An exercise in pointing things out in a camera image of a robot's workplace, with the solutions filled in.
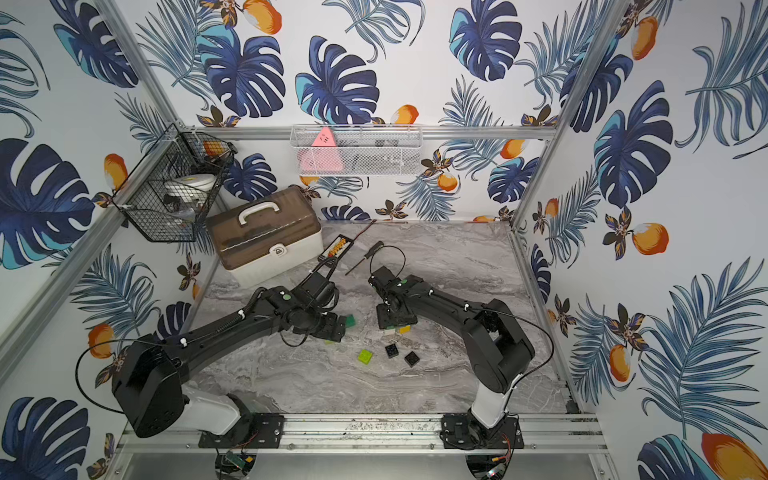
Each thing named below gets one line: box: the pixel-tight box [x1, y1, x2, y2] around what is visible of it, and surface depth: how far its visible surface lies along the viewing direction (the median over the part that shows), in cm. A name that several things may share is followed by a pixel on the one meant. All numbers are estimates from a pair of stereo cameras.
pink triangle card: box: [298, 127, 344, 172], surface depth 92 cm
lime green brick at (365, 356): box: [357, 349, 373, 365], surface depth 87 cm
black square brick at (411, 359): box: [404, 351, 420, 368], surface depth 87 cm
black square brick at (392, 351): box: [385, 343, 399, 359], surface depth 88 cm
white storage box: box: [207, 186, 324, 287], surface depth 98 cm
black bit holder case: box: [317, 234, 355, 268], surface depth 112 cm
